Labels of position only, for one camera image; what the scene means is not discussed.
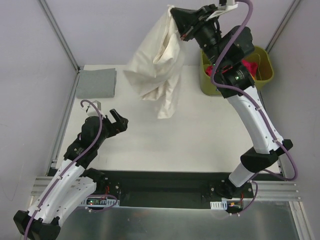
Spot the left white cable duct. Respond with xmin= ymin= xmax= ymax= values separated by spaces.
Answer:
xmin=79 ymin=197 xmax=120 ymax=208

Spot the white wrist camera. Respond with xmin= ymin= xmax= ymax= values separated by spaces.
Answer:
xmin=80 ymin=99 xmax=103 ymax=117
xmin=206 ymin=0 xmax=238 ymax=21

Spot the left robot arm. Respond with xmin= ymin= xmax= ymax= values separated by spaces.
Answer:
xmin=13 ymin=109 xmax=129 ymax=240

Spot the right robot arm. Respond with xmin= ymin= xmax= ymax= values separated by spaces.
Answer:
xmin=170 ymin=0 xmax=293 ymax=199

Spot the aluminium frame rail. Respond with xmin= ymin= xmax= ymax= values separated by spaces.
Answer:
xmin=30 ymin=176 xmax=302 ymax=202

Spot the folded grey t shirt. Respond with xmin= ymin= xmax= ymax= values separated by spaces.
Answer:
xmin=75 ymin=68 xmax=117 ymax=99

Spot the cream white t shirt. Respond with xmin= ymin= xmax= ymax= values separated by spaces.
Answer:
xmin=123 ymin=5 xmax=186 ymax=119

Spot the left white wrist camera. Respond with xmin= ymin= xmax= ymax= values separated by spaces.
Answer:
xmin=80 ymin=99 xmax=103 ymax=117

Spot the olive green plastic bin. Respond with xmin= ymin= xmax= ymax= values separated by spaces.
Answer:
xmin=199 ymin=45 xmax=274 ymax=96

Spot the white cable duct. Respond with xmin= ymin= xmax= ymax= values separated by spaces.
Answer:
xmin=209 ymin=200 xmax=243 ymax=211
xmin=79 ymin=197 xmax=120 ymax=208

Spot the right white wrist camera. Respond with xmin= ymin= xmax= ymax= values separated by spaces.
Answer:
xmin=206 ymin=0 xmax=238 ymax=21

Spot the magenta pink t shirt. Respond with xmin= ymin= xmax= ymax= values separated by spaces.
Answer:
xmin=204 ymin=59 xmax=259 ymax=77

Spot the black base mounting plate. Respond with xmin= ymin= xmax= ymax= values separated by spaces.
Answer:
xmin=82 ymin=168 xmax=254 ymax=209

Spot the right white cable duct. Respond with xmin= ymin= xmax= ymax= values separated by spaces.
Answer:
xmin=209 ymin=200 xmax=243 ymax=211

